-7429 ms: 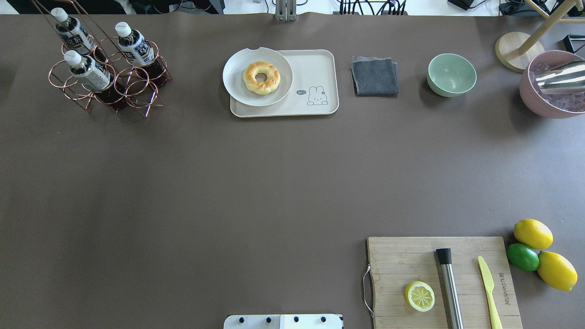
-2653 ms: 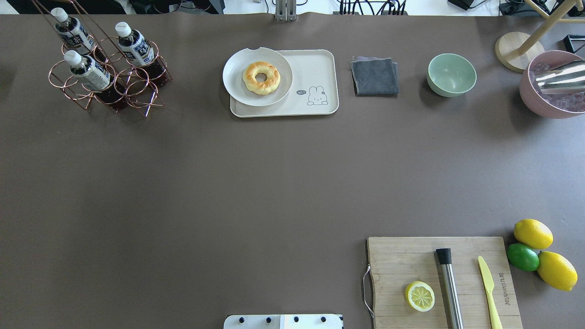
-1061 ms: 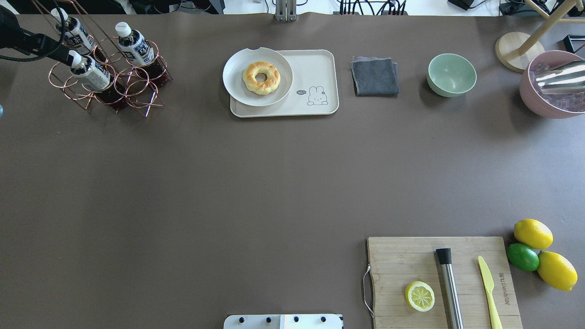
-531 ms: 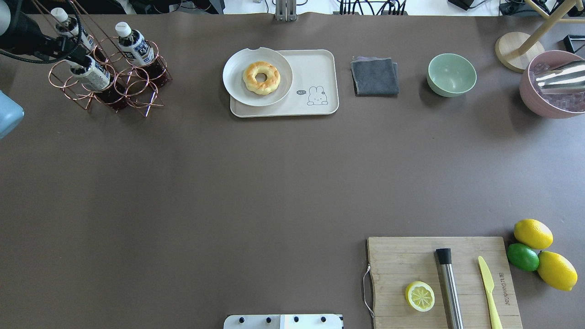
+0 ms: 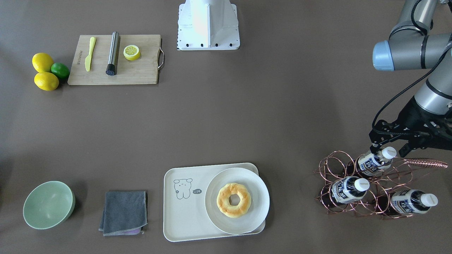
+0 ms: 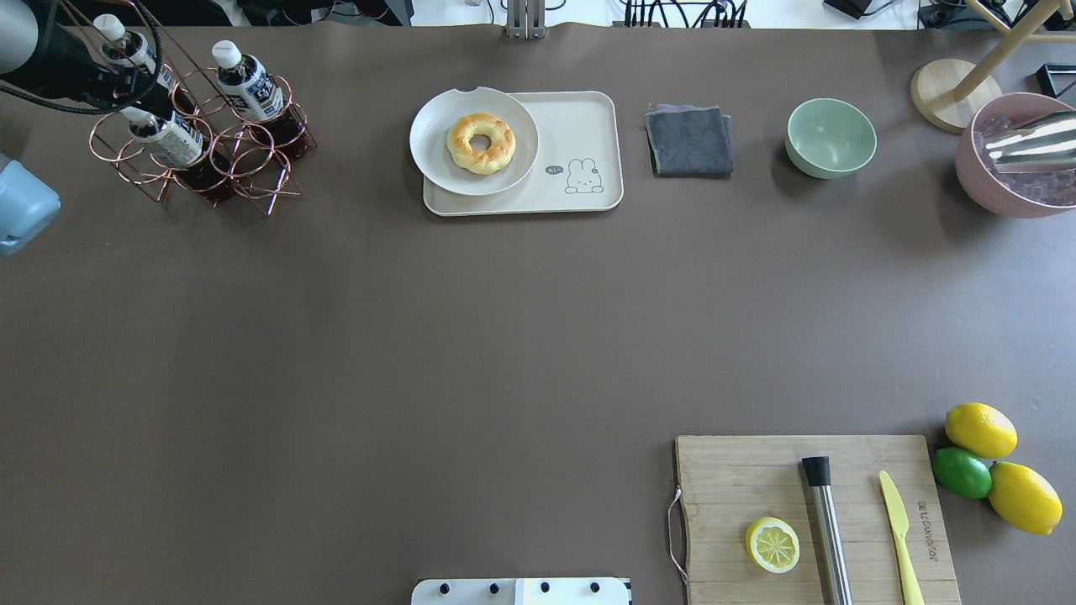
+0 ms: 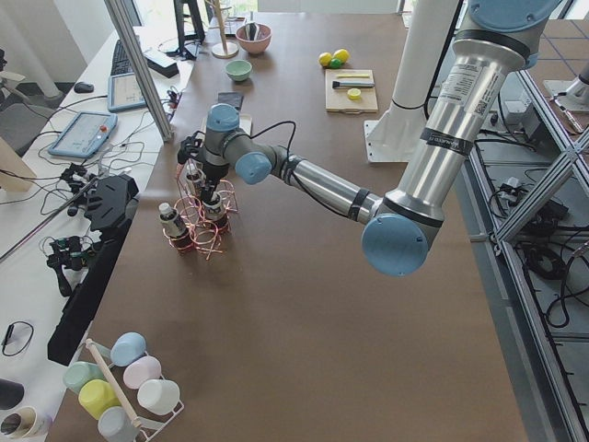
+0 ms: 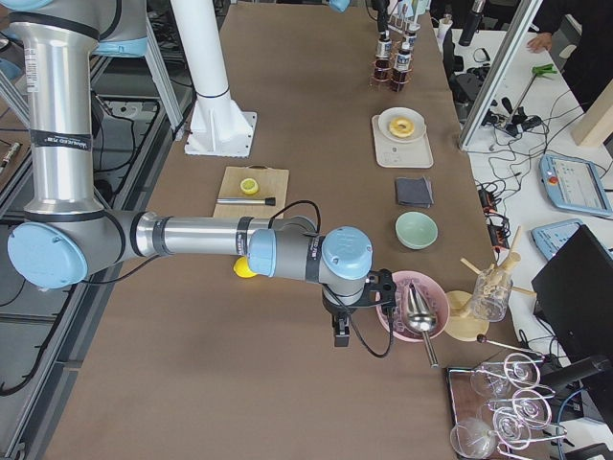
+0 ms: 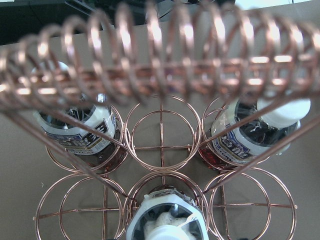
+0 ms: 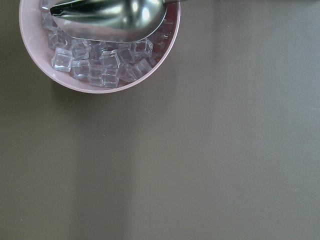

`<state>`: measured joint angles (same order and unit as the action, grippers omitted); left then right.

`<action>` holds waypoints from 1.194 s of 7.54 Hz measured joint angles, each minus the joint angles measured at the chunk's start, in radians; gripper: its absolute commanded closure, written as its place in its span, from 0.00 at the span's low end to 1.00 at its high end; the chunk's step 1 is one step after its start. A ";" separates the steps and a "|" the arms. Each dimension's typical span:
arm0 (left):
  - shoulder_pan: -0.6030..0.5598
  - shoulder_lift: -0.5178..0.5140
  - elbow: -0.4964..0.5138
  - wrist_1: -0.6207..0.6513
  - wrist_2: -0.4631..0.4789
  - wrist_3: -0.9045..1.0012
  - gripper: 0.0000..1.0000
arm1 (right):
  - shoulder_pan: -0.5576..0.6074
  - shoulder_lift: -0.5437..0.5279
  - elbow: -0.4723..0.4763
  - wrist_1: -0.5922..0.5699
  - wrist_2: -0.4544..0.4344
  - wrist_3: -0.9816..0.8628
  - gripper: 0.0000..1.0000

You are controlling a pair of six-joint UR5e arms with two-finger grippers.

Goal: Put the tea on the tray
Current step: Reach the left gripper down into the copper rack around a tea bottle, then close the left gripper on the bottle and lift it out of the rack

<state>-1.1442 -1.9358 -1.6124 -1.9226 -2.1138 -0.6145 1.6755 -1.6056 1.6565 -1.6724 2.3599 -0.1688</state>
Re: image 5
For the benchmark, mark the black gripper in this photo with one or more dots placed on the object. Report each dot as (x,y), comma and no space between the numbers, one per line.
(416,112)

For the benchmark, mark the tea bottle white cap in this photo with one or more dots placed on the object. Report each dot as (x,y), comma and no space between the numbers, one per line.
(371,164)

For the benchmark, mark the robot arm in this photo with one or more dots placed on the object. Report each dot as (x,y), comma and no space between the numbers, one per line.
(411,46)

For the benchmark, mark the middle tea bottle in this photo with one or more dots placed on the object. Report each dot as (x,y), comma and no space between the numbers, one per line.
(345,191)

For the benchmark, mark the cream rabbit tray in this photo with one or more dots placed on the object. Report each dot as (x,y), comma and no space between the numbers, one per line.
(184,215)

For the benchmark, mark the white round plate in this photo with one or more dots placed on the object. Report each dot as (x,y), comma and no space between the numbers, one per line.
(259,201)

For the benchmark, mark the bamboo cutting board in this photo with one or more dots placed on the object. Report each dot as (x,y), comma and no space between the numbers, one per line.
(143,71)

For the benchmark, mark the grey folded cloth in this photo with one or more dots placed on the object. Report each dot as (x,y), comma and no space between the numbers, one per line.
(124,213)

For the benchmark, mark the half lemon slice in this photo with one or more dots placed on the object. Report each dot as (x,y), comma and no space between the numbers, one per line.
(131,52)

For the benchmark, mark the steel muddler cylinder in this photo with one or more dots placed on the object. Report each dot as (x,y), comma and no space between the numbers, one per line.
(112,59)

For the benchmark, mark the yellow plastic knife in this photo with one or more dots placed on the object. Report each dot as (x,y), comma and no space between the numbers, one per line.
(88,59)

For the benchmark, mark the green lime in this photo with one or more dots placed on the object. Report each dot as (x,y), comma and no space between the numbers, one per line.
(60,70)

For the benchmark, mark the mint green bowl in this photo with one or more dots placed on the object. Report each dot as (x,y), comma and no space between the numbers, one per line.
(48,205)

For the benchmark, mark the lower whole lemon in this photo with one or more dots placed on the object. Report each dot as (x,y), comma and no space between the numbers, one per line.
(46,81)

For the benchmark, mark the whole lemon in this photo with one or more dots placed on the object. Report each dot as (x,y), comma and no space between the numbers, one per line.
(46,81)
(42,62)

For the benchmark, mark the upper whole lemon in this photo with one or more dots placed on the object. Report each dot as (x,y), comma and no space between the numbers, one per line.
(42,62)

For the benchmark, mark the copper wire bottle rack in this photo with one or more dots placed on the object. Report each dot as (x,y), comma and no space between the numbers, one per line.
(402,173)

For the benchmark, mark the glazed ring donut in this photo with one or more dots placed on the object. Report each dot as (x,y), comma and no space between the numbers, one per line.
(224,205)

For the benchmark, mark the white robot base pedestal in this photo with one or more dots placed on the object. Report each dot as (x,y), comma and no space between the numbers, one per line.
(208,25)

